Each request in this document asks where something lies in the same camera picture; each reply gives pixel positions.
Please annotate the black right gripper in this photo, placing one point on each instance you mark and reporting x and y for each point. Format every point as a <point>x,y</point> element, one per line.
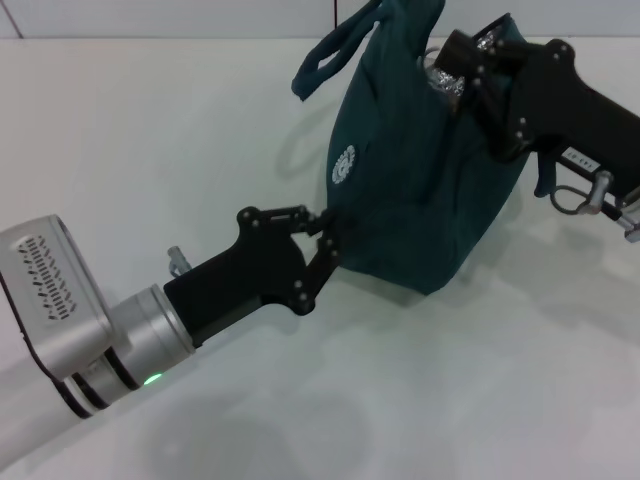
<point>575,120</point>

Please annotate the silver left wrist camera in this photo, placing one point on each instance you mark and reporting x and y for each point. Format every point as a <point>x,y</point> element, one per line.
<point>55,295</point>

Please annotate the dark teal insulated lunch bag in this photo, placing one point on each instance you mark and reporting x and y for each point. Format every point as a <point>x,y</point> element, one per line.
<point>410,175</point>

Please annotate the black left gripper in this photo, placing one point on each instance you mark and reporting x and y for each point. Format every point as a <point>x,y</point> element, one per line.
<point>240,280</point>

